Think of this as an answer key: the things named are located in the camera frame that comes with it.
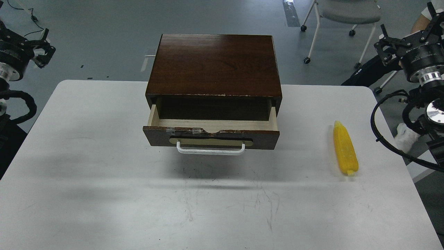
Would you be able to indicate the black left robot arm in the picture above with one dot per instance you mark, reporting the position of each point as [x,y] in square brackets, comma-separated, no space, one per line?
[9,96]

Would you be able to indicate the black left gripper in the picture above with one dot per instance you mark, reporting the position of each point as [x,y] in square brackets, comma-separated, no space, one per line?
[14,57]

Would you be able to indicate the yellow toy corn cob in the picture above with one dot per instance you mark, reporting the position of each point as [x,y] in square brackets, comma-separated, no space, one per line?
[344,150]

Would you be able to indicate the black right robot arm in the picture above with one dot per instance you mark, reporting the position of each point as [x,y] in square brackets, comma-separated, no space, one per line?
[424,105]

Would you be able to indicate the white sneaker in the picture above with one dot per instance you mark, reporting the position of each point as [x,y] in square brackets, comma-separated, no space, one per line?
[405,138]

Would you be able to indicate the grey office chair on wheels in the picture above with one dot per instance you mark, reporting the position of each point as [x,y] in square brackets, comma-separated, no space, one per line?
[355,12]

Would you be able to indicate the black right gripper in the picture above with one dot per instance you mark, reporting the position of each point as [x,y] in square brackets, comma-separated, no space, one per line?
[424,59]

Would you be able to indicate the dark wooden drawer cabinet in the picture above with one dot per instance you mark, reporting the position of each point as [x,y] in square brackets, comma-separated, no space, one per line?
[215,77]

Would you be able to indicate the wooden drawer with white handle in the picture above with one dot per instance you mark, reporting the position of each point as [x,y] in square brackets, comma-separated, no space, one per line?
[212,137]

